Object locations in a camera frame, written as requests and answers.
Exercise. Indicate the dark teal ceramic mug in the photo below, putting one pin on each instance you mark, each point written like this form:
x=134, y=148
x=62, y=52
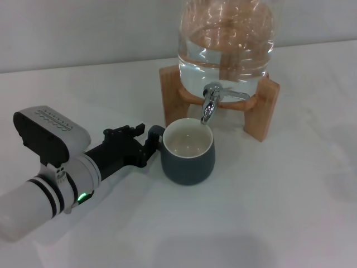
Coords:
x=189, y=167

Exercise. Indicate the chrome faucet with lever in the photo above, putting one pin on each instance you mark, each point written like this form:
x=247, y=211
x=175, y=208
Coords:
x=209, y=107

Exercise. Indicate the clear glass water dispenser jar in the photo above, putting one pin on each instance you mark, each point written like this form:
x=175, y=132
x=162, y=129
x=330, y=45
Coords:
x=226, y=42

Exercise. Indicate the grey black wrist camera box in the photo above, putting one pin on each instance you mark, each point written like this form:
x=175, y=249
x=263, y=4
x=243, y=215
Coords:
x=47, y=134

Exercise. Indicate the wooden dispenser stand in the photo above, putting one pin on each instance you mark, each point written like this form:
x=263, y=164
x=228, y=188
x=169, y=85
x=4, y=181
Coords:
x=174, y=103

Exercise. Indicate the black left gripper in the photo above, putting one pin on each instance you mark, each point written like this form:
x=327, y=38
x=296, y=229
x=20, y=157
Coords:
x=117, y=155

